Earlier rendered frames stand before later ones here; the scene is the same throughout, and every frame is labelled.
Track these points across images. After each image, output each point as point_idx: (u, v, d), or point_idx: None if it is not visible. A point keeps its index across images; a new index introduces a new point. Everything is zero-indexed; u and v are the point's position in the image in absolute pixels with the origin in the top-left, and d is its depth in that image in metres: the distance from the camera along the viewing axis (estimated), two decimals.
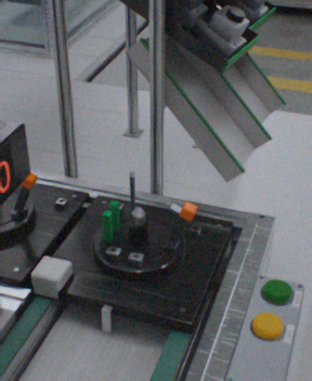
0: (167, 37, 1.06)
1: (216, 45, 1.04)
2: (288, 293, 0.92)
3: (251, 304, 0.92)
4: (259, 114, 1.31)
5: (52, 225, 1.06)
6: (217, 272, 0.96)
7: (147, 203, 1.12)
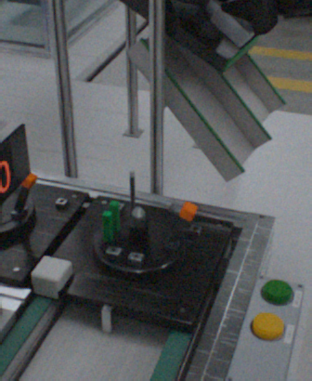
0: (167, 37, 1.06)
1: (230, 30, 1.01)
2: (288, 293, 0.92)
3: (251, 304, 0.92)
4: (259, 114, 1.31)
5: (52, 225, 1.06)
6: (217, 272, 0.96)
7: (147, 203, 1.12)
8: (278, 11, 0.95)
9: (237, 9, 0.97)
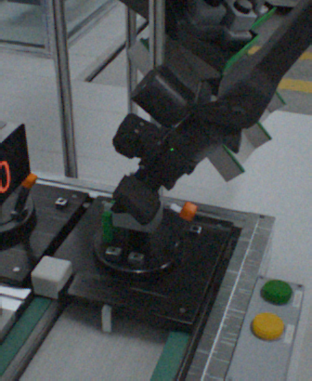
0: (167, 37, 1.06)
1: (135, 223, 0.95)
2: (288, 293, 0.92)
3: (251, 304, 0.92)
4: None
5: (52, 225, 1.06)
6: (217, 272, 0.96)
7: None
8: (158, 188, 0.89)
9: None
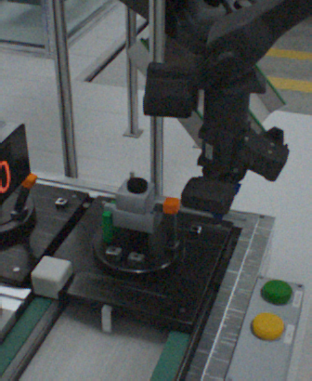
0: (167, 37, 1.06)
1: (135, 223, 0.95)
2: (288, 293, 0.92)
3: (251, 304, 0.92)
4: (259, 114, 1.31)
5: (52, 225, 1.06)
6: (217, 272, 0.96)
7: None
8: None
9: None
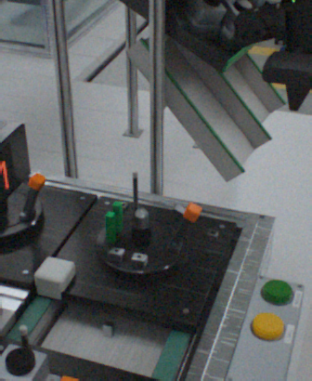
0: (167, 37, 1.06)
1: None
2: (288, 293, 0.92)
3: (251, 304, 0.92)
4: (259, 114, 1.31)
5: (208, 259, 0.98)
6: (217, 272, 0.96)
7: (147, 203, 1.12)
8: None
9: (297, 93, 0.82)
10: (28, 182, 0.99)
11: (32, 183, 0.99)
